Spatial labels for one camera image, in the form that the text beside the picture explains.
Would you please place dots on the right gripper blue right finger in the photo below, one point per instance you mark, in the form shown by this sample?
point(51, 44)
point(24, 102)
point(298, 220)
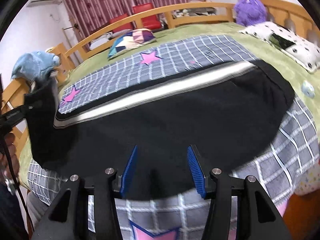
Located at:
point(257, 216)

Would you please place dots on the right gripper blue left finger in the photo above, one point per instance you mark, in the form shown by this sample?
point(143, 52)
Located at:
point(67, 215)

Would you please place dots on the black pants with white stripe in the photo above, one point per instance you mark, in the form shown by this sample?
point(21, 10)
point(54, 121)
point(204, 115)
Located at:
point(230, 112)

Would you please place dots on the person's left hand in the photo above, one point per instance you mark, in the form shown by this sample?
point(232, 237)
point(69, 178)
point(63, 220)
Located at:
point(9, 139)

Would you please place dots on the light blue towel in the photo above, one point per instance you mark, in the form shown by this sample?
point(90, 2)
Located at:
point(36, 65)

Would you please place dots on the white patterned bin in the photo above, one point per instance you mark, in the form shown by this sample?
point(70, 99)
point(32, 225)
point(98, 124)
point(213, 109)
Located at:
point(309, 181)

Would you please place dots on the grey checked blanket with stars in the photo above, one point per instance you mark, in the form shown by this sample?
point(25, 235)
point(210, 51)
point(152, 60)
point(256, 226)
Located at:
point(278, 168)

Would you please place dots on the small round light-blue toy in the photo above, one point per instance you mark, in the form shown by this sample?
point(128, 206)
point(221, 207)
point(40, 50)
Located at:
point(308, 89)

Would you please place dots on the green bed sheet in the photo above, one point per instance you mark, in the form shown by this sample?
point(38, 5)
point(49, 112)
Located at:
point(289, 69)

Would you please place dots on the colourful geometric pillow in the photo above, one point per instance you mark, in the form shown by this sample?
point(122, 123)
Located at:
point(131, 40)

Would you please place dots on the white black-dotted pillow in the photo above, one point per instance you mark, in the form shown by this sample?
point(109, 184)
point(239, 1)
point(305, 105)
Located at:
point(297, 48)

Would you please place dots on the purple plush toy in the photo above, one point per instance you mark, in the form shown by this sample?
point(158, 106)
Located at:
point(250, 12)

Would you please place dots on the wooden bed frame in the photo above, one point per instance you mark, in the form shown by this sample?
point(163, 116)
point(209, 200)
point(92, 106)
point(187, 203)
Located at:
point(282, 12)

